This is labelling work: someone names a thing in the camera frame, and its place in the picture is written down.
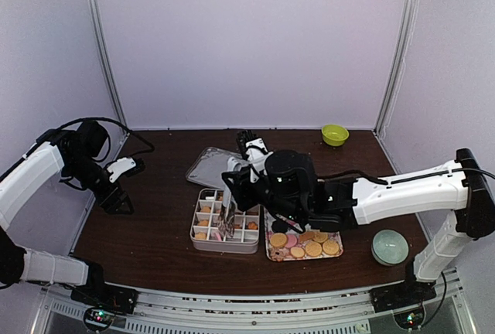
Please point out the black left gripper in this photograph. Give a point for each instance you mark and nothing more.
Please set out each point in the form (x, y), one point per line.
(109, 206)

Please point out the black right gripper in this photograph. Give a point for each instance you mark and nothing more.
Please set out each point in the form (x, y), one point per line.
(240, 189)

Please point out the silver serving tongs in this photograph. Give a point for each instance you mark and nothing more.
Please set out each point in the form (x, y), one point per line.
(232, 187)

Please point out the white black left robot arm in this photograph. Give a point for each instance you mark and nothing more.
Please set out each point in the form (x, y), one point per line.
(69, 155)

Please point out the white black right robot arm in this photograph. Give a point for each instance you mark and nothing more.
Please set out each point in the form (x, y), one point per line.
(352, 198)

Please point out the silver tin lid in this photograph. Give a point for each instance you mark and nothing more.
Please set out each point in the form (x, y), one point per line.
(206, 170)

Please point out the grey divided cookie tin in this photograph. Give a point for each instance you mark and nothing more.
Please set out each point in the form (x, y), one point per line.
(204, 223)

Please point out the floral rectangular tray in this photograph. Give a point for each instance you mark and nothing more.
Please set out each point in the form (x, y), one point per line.
(283, 245)

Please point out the lime green bowl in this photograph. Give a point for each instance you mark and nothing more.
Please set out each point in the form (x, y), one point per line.
(334, 135)

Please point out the pale green ceramic bowl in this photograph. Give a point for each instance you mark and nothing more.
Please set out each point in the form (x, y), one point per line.
(389, 248)

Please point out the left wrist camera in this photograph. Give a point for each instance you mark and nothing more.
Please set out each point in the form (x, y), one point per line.
(126, 166)

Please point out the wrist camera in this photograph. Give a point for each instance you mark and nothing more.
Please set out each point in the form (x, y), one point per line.
(290, 174)
(126, 166)

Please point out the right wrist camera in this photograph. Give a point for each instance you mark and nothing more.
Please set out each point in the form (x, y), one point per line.
(290, 174)

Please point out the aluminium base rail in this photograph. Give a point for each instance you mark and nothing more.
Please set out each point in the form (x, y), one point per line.
(344, 311)

